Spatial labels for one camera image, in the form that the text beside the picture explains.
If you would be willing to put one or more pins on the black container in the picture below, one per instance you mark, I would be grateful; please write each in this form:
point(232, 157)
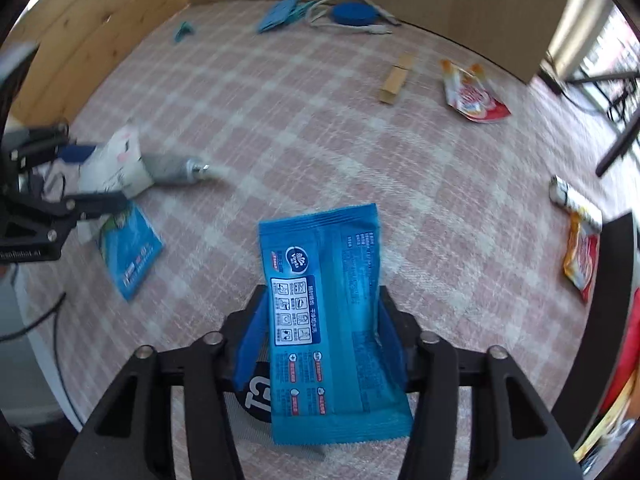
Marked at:
point(617, 270)

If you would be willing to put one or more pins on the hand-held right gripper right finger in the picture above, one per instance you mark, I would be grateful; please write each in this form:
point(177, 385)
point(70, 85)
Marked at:
point(387, 320)

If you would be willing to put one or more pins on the blue green printed packet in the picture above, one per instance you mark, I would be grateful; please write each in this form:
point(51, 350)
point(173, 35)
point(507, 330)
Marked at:
point(132, 250)

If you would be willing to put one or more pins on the red cloth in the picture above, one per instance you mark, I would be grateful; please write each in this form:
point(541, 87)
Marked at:
point(622, 385)

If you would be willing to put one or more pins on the white printed tube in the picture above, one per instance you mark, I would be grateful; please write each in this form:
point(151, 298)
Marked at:
point(575, 202)

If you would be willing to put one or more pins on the white printed packet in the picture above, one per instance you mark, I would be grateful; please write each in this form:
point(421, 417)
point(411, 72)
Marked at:
point(115, 160)

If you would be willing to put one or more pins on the blue wet wipe packet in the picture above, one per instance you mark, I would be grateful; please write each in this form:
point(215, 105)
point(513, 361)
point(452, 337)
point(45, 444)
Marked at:
point(325, 270)

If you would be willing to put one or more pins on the red white sachet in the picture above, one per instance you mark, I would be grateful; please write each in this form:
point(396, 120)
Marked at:
point(475, 100)

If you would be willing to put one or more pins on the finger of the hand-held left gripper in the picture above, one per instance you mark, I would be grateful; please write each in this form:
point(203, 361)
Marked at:
point(95, 202)
point(75, 153)

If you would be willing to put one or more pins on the pine wood panel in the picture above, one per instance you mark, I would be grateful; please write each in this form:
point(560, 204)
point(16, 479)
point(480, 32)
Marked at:
point(100, 25)

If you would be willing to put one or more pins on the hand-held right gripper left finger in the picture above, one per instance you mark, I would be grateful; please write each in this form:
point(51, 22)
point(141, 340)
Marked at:
point(252, 345)

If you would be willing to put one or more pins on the grey metal tube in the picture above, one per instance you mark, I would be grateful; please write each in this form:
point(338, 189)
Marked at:
point(170, 167)

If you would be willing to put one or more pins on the black tripod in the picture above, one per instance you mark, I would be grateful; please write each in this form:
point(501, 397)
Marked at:
point(617, 147)

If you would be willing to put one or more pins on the small teal clip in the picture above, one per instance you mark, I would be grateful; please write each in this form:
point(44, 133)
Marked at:
point(182, 31)

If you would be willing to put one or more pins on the orange red sachet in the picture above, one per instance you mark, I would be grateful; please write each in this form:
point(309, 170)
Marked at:
point(582, 260)

